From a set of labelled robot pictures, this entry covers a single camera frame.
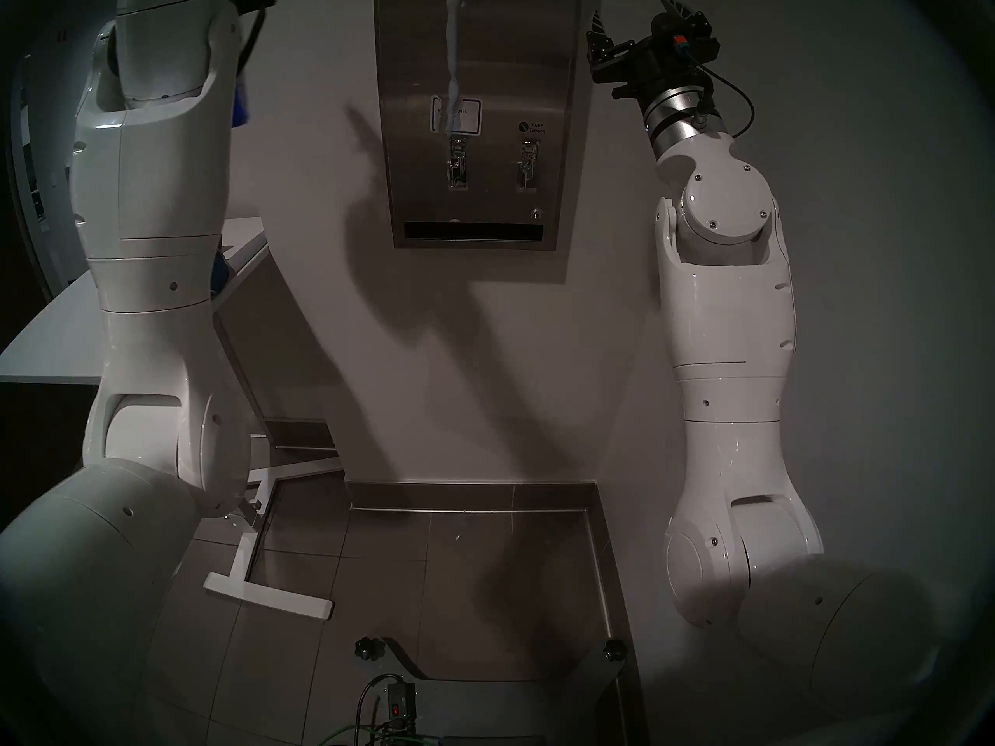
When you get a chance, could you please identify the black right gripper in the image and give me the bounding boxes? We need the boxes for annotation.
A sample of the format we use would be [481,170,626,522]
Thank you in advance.
[586,0,707,106]

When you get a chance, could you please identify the grey robot base platform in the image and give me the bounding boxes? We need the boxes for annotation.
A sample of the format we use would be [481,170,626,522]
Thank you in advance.
[379,636,627,746]

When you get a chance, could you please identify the white blue-edged dispenser sticker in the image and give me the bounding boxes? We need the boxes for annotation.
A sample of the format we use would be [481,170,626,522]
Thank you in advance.
[430,97,483,137]

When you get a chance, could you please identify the black box with red light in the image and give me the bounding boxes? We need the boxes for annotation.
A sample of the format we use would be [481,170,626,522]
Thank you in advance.
[385,678,419,731]

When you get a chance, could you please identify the thick black left wrist cable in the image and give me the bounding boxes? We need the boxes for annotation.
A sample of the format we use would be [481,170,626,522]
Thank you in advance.
[236,6,267,73]

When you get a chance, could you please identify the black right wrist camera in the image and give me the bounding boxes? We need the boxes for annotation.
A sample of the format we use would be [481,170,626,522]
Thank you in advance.
[651,12,719,71]

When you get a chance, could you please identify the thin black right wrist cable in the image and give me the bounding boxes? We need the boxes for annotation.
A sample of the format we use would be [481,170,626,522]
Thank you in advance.
[696,62,756,139]

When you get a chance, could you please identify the stainless steel wall dispenser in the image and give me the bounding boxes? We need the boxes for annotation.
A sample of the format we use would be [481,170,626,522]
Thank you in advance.
[373,0,584,252]

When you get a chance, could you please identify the black base cable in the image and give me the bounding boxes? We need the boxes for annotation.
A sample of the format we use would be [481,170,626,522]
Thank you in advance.
[355,672,405,739]

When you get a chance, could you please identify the green cable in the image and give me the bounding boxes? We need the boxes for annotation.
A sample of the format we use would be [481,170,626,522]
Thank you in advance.
[315,720,405,746]

